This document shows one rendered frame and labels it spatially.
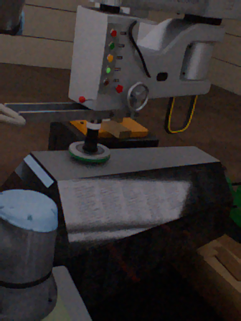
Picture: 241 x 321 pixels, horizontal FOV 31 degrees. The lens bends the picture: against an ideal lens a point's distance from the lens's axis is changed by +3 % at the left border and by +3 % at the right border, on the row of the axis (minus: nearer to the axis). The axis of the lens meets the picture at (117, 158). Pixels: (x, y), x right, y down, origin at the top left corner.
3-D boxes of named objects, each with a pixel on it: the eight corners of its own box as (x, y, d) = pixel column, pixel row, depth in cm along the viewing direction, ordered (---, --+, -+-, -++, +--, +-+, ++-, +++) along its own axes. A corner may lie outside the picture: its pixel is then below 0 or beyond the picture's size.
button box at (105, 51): (107, 88, 202) (117, 22, 191) (111, 90, 200) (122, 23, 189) (94, 89, 197) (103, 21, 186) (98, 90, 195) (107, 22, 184)
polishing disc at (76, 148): (64, 143, 228) (64, 141, 228) (101, 143, 237) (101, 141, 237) (77, 159, 211) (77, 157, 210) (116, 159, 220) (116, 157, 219)
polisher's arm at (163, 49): (178, 102, 273) (199, 16, 255) (208, 113, 258) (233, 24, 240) (86, 109, 225) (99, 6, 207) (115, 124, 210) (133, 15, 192)
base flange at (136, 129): (60, 114, 322) (61, 107, 320) (117, 115, 347) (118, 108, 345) (88, 138, 284) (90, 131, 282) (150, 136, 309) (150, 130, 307)
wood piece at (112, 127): (101, 128, 296) (102, 121, 294) (112, 127, 302) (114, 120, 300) (119, 138, 282) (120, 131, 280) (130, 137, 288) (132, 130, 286)
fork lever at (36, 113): (117, 107, 238) (118, 99, 237) (140, 119, 226) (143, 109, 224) (-1, 111, 193) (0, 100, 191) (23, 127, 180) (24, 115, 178)
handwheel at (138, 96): (134, 106, 222) (139, 77, 217) (148, 112, 216) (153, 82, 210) (112, 107, 213) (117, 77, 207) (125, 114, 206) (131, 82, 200)
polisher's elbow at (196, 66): (164, 72, 253) (172, 36, 245) (186, 72, 265) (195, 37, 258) (189, 81, 240) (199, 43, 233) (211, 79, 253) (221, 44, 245)
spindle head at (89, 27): (120, 99, 240) (135, 11, 223) (147, 112, 225) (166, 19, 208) (66, 103, 216) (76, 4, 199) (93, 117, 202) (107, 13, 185)
